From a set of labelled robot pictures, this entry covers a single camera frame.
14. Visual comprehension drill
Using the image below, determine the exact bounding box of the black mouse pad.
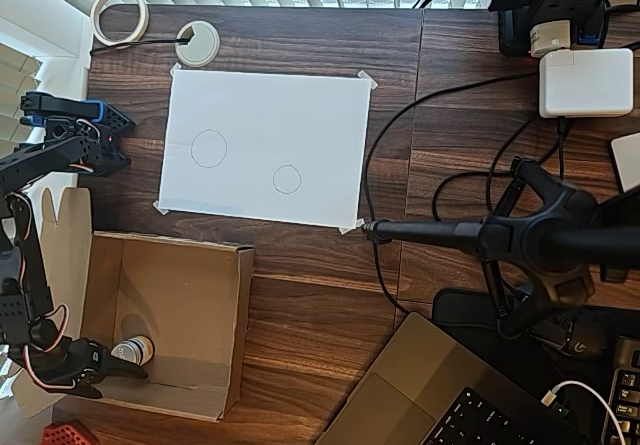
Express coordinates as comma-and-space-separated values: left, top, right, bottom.
431, 287, 640, 445

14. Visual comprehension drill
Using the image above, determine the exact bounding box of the white charging cable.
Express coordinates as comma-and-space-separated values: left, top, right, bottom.
542, 379, 629, 445

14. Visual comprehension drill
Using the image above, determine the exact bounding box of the masking tape roll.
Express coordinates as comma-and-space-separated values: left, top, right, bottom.
90, 0, 150, 47

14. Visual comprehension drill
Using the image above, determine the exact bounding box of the blue plug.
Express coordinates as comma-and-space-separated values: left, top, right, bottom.
577, 14, 604, 47

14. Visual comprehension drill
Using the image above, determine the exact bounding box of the white square power adapter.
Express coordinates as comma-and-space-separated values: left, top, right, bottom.
538, 47, 635, 120

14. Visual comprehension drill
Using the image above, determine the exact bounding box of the red studded plate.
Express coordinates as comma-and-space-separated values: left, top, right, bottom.
40, 420, 97, 445

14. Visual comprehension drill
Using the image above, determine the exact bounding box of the small white plug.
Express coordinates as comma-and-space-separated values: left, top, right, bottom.
528, 18, 573, 59

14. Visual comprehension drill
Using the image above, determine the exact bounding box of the thin black cable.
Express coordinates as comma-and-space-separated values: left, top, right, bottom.
89, 34, 194, 57

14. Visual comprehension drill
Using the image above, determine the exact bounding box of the grey laptop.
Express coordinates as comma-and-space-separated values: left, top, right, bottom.
313, 312, 592, 445

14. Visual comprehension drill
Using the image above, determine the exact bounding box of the black tripod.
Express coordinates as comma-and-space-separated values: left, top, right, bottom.
360, 157, 640, 341

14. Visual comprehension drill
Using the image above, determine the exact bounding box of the looped black cable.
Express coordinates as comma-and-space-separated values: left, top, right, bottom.
431, 116, 572, 226

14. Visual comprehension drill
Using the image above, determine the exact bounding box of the small white pill bottle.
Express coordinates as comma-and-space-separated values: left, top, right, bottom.
110, 334, 155, 366

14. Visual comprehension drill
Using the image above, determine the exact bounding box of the long black cable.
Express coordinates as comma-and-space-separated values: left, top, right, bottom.
362, 71, 544, 316

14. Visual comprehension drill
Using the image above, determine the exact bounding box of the black computer mouse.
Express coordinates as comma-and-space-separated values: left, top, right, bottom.
547, 308, 609, 359

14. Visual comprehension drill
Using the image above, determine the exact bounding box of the black keyboard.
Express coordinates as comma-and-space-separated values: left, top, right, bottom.
607, 334, 640, 445

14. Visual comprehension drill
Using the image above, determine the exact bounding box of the beige round cable grommet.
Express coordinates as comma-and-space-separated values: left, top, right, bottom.
174, 20, 221, 68

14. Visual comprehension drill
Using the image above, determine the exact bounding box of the white flat device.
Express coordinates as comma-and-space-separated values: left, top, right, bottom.
609, 133, 640, 194

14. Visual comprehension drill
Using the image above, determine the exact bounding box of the black blue table clamp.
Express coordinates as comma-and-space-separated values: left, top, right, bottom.
97, 152, 133, 179
90, 99, 137, 139

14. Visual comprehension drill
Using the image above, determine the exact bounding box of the white paper sheet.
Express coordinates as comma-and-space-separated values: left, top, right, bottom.
158, 67, 371, 231

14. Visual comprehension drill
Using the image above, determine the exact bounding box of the open cardboard box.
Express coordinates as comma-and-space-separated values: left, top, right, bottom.
12, 187, 256, 422

